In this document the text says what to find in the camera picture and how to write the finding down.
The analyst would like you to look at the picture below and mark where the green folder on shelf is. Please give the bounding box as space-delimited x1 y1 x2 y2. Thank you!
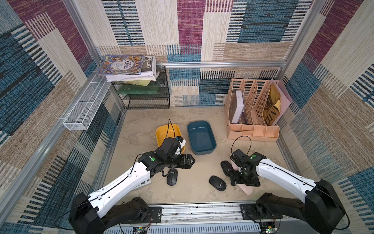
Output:
117 84 159 95

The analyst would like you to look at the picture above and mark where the white wire basket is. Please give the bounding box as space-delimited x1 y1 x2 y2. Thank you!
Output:
63 82 110 131

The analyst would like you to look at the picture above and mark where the black mouse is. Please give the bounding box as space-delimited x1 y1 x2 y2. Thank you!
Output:
220 160 234 176
167 168 178 186
209 175 227 192

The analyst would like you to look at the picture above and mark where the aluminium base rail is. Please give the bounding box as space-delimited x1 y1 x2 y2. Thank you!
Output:
72 200 322 234

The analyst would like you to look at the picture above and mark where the white binder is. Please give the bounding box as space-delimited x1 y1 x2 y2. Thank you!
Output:
229 90 244 124

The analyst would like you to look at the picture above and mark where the colourful picture book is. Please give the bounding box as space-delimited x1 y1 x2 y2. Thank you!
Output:
97 55 145 76

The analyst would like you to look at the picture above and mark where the black wire shelf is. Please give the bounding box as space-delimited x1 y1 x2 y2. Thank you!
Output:
112 66 170 111

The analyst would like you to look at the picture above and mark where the pink desk organizer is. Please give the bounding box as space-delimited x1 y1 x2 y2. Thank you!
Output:
225 79 280 142

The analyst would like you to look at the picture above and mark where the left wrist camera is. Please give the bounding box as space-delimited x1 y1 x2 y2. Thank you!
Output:
175 136 186 155

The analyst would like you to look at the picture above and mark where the lilac folder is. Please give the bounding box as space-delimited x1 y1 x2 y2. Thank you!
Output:
270 79 293 126

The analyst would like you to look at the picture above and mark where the yellow plastic bin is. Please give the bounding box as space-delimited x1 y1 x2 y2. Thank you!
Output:
155 123 186 154

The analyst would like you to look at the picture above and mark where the black folio book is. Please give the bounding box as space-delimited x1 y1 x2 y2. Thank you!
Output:
140 56 156 76

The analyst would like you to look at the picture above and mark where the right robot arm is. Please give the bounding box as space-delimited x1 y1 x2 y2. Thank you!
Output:
230 150 347 234

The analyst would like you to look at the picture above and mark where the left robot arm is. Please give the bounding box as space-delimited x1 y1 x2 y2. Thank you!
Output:
68 146 196 234

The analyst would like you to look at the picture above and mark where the white book under stack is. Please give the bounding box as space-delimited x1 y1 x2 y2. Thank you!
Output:
105 72 160 82

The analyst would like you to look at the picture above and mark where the teal plastic bin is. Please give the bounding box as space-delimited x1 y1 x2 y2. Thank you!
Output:
187 121 217 156

